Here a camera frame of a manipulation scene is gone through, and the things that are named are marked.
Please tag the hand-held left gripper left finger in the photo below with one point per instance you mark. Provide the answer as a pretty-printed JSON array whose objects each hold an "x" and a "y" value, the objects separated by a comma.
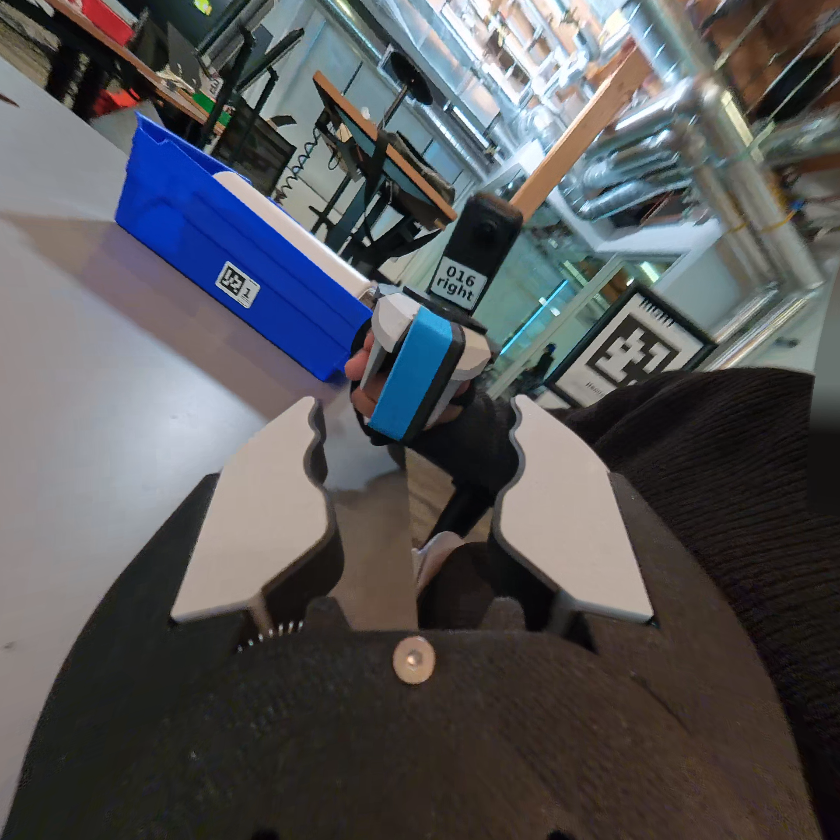
[{"x": 256, "y": 525}]

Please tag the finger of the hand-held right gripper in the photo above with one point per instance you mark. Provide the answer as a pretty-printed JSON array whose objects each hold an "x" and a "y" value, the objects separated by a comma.
[
  {"x": 392, "y": 318},
  {"x": 472, "y": 354}
]

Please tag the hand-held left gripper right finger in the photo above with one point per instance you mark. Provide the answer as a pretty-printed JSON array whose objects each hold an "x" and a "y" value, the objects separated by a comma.
[{"x": 571, "y": 531}]

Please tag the blue black foam block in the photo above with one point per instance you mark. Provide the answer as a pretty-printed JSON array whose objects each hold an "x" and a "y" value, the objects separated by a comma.
[{"x": 413, "y": 374}]

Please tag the blue plastic bin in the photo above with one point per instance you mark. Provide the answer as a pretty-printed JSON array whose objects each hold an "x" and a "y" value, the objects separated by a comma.
[{"x": 197, "y": 216}]

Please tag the person's right forearm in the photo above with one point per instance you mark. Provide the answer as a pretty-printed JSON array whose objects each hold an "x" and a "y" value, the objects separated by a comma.
[{"x": 689, "y": 459}]

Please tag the person's right hand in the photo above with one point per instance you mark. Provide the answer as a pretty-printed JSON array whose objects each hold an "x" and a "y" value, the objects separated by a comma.
[{"x": 359, "y": 367}]

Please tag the wooden edged table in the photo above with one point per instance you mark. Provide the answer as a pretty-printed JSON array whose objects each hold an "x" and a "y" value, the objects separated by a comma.
[{"x": 407, "y": 177}]

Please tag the black framed marker sign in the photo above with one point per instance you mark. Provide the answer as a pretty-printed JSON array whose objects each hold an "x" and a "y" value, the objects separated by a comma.
[{"x": 630, "y": 354}]

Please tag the black round disc stand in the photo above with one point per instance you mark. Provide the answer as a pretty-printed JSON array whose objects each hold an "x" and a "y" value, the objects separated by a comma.
[{"x": 410, "y": 75}]

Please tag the black crate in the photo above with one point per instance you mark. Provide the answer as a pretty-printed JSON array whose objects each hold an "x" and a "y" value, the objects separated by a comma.
[{"x": 259, "y": 154}]

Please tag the wooden top table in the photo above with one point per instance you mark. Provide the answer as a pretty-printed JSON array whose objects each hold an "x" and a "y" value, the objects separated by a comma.
[{"x": 164, "y": 85}]

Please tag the red plastic bin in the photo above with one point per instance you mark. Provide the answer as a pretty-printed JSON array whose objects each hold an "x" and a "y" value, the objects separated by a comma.
[{"x": 105, "y": 16}]

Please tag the silver spiral duct pipes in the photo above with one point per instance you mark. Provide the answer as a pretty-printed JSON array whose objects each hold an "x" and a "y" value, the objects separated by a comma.
[{"x": 472, "y": 98}]

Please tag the silver ventilation duct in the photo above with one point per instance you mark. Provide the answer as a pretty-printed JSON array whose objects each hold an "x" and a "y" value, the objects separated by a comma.
[{"x": 722, "y": 131}]

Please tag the black metal frame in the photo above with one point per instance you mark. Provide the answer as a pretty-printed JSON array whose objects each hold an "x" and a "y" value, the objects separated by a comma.
[{"x": 262, "y": 59}]

